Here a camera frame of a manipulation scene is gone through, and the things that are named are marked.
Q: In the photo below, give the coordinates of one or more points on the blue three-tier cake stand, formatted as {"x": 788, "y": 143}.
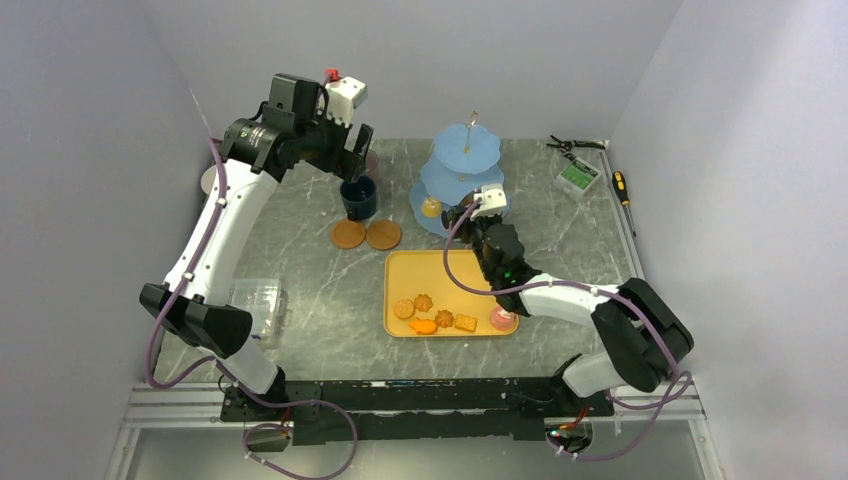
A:
{"x": 465, "y": 157}

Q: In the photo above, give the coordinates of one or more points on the right wooden coaster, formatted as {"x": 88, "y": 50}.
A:
{"x": 383, "y": 235}

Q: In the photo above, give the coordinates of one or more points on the left wooden coaster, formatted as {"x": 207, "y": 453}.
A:
{"x": 347, "y": 234}

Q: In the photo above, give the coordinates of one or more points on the wooden coaster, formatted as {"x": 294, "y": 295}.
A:
{"x": 347, "y": 234}
{"x": 383, "y": 235}

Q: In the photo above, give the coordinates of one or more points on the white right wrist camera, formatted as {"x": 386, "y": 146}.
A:
{"x": 491, "y": 200}

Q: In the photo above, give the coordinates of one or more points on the dark blue mug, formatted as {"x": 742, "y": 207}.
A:
{"x": 359, "y": 198}

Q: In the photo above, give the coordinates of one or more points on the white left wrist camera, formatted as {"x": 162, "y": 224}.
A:
{"x": 345, "y": 95}

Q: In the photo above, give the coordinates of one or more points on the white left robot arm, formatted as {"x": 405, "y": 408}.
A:
{"x": 301, "y": 120}

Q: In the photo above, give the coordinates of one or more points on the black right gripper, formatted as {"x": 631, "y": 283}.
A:
{"x": 467, "y": 225}

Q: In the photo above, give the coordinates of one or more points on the square cracker biscuit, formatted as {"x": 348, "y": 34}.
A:
{"x": 465, "y": 323}

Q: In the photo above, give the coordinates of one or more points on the round orange cookie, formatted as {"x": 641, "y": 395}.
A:
{"x": 404, "y": 309}

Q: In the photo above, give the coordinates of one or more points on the yellow serving tray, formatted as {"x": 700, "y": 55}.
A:
{"x": 410, "y": 273}

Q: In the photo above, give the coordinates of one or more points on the black pliers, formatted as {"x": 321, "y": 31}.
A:
{"x": 567, "y": 146}

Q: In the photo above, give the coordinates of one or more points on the yellow black screwdriver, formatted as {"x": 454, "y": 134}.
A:
{"x": 619, "y": 185}

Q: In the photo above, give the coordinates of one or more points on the purple-grey mug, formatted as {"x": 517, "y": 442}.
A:
{"x": 371, "y": 163}

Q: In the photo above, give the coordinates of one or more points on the orange fish-shaped cookie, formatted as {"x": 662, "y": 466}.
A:
{"x": 423, "y": 326}

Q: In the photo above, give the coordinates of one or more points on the clear plastic screw box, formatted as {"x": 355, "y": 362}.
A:
{"x": 265, "y": 300}

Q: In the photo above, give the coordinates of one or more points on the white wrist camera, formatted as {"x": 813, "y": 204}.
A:
{"x": 491, "y": 200}
{"x": 345, "y": 95}

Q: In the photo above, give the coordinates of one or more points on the dark orange swirl cookie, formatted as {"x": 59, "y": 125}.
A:
{"x": 444, "y": 319}

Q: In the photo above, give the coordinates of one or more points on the pink cupcake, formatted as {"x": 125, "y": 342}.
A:
{"x": 503, "y": 320}

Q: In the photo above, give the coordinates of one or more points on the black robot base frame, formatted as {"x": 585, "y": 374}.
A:
{"x": 328, "y": 411}

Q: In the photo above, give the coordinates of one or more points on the green white electronic box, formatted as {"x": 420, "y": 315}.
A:
{"x": 577, "y": 178}

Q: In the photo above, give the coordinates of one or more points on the white tape roll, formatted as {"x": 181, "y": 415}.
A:
{"x": 207, "y": 180}

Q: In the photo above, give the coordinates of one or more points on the yellow cupcake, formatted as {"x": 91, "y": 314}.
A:
{"x": 431, "y": 208}

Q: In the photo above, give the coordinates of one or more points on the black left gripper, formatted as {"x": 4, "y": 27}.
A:
{"x": 344, "y": 163}

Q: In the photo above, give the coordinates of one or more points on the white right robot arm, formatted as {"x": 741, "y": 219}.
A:
{"x": 643, "y": 341}

